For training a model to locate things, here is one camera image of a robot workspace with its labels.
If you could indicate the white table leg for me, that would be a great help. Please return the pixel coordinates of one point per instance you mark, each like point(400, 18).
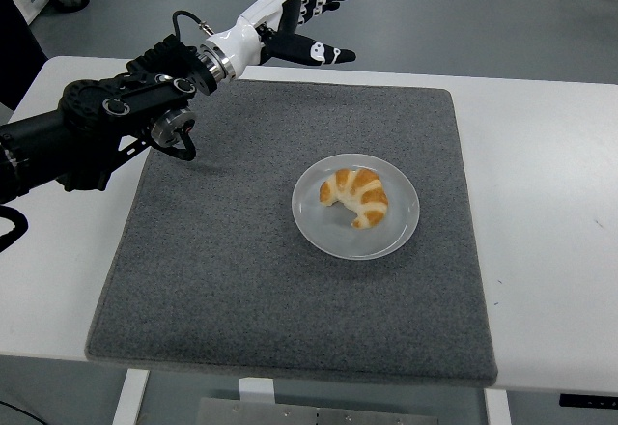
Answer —
point(130, 396)
point(257, 388)
point(498, 408)

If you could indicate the round grey plate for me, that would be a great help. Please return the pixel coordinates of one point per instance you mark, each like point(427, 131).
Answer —
point(309, 222)

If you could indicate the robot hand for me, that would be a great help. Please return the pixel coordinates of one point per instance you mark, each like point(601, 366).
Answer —
point(251, 34)

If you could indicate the black table control panel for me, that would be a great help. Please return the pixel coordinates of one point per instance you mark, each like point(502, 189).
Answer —
point(589, 401)

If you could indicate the grey felt mat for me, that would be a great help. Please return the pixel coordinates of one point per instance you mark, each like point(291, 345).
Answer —
point(241, 299)

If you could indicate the black cloth-covered object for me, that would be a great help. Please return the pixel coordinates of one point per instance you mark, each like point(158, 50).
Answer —
point(14, 48)

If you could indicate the grey metal plate with screws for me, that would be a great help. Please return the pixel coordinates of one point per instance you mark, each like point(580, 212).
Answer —
point(314, 413)

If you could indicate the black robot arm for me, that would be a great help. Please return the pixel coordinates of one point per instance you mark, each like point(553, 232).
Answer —
point(96, 121)

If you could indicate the golden croissant bread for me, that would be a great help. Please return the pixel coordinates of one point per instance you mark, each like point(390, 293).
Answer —
point(367, 193)

